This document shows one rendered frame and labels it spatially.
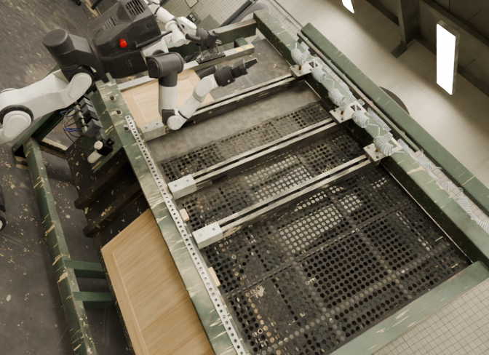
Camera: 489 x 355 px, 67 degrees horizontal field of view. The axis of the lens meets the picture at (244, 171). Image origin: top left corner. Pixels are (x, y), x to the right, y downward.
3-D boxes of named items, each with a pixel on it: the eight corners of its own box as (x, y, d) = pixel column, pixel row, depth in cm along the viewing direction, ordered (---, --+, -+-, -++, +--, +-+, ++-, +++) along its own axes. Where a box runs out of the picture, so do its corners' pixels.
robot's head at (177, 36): (169, 44, 185) (185, 36, 186) (160, 26, 185) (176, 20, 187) (170, 50, 191) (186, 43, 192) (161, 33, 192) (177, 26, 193)
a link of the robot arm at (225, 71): (241, 60, 173) (218, 72, 176) (250, 78, 178) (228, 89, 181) (241, 53, 184) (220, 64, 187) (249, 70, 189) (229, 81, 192)
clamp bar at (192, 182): (168, 188, 193) (160, 160, 173) (351, 113, 227) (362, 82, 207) (175, 203, 188) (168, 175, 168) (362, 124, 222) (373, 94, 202)
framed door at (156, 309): (102, 249, 222) (100, 249, 220) (169, 193, 212) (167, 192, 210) (156, 407, 177) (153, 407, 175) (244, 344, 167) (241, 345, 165)
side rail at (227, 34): (110, 73, 252) (105, 60, 243) (252, 30, 284) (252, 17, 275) (112, 78, 249) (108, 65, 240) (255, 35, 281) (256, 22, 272)
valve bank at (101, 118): (52, 105, 220) (79, 77, 216) (72, 115, 232) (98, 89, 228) (72, 165, 195) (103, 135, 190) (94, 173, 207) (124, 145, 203)
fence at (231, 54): (118, 89, 235) (117, 84, 232) (250, 48, 262) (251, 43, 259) (121, 94, 232) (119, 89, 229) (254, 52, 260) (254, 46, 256)
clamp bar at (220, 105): (140, 132, 214) (131, 101, 195) (311, 71, 249) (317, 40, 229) (146, 144, 209) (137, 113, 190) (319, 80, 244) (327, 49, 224)
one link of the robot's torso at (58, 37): (44, 50, 158) (84, 33, 160) (38, 34, 164) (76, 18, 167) (77, 95, 181) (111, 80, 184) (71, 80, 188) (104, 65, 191)
